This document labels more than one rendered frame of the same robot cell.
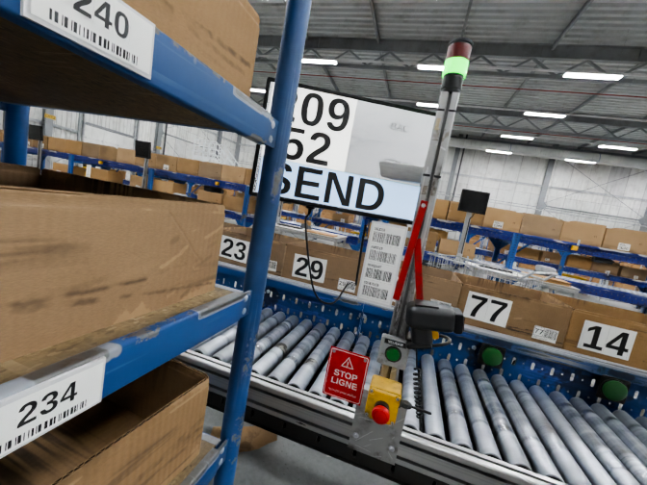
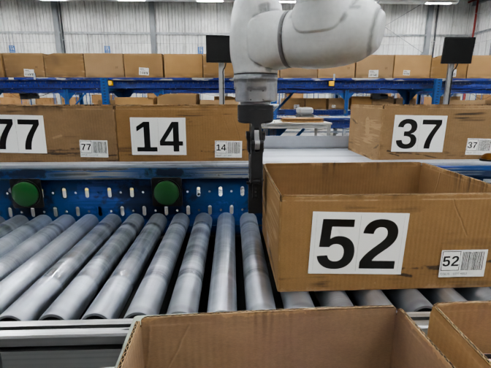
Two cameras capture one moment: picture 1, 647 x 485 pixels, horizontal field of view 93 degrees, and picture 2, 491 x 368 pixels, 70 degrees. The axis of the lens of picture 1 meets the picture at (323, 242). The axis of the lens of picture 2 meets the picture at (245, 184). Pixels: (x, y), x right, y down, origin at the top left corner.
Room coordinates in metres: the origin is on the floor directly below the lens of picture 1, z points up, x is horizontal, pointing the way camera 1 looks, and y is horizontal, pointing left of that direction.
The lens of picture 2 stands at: (0.04, -1.01, 1.07)
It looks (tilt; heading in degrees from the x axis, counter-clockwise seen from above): 14 degrees down; 342
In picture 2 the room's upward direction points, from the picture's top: straight up
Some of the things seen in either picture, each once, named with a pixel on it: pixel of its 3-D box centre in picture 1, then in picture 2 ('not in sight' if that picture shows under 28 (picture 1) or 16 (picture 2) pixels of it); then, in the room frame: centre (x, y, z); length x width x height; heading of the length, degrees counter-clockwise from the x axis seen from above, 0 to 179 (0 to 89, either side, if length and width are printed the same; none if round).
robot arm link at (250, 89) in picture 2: not in sight; (255, 90); (0.75, -1.26, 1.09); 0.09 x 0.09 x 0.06
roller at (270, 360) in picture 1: (285, 344); not in sight; (1.09, 0.07, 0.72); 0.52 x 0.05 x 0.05; 165
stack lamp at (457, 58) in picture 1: (456, 63); not in sight; (0.73, -0.22, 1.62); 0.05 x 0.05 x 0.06
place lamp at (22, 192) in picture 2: (492, 356); (24, 194); (1.12, -0.71, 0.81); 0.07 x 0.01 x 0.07; 75
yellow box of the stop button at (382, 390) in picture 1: (399, 406); not in sight; (0.66, -0.24, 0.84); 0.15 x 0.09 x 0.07; 75
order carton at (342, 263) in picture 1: (330, 266); not in sight; (1.53, -0.06, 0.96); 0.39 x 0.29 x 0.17; 74
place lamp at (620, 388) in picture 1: (615, 391); (166, 193); (1.02, -1.09, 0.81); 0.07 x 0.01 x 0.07; 75
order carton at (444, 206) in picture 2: not in sight; (362, 215); (0.62, -1.45, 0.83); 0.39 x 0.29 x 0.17; 75
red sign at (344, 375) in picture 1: (357, 378); not in sight; (0.72, -0.14, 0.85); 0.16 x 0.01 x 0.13; 75
